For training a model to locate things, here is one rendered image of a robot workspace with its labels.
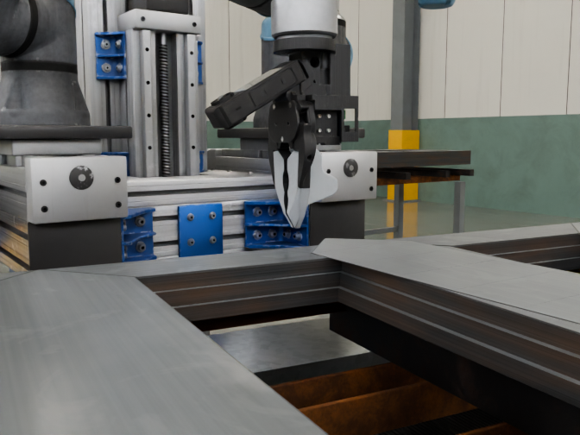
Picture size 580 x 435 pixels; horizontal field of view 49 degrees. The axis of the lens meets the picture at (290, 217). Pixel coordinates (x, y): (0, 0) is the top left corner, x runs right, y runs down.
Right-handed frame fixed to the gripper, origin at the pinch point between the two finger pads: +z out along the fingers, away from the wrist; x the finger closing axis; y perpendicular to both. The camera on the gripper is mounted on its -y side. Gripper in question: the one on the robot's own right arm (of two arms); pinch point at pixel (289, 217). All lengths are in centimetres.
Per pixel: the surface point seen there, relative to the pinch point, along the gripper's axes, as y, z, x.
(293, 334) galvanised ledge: 16.3, 24.8, 30.4
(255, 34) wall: 480, -201, 1041
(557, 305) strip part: 13.6, 6.3, -26.1
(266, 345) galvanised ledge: 9.6, 24.7, 27.1
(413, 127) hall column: 620, -25, 752
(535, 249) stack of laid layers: 43.6, 8.2, 2.6
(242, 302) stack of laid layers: -5.2, 9.9, 2.1
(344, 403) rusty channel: 3.3, 20.8, -6.5
